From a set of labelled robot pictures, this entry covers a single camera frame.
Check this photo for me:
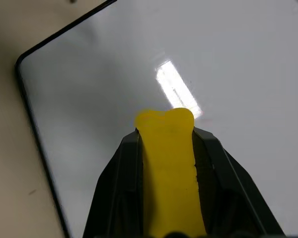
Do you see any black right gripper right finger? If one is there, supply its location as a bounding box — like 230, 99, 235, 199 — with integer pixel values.
192, 125, 286, 238

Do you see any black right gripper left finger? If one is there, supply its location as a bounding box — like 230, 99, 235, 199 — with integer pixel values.
82, 126, 149, 238

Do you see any yellow bone-shaped toy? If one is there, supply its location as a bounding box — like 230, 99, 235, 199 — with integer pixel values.
135, 107, 207, 238

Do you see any black-framed whiteboard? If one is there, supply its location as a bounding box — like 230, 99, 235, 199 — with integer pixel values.
14, 0, 298, 238

